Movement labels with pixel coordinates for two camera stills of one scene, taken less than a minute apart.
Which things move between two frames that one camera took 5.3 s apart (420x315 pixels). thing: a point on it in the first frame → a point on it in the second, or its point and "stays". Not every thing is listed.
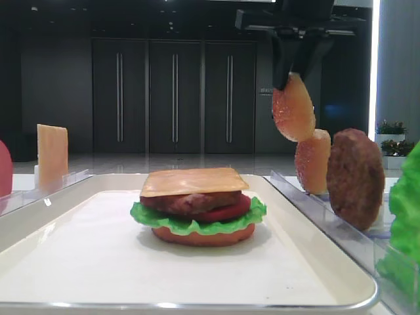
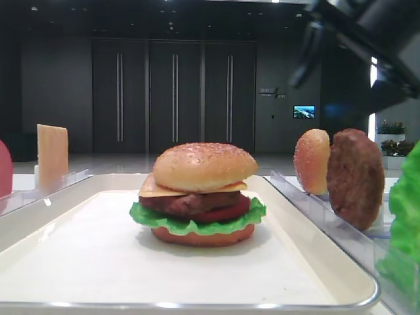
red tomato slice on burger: [237, 210] stays
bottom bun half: [207, 239] stays
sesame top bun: [294, 109] → [203, 167]
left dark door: [119, 96] stays
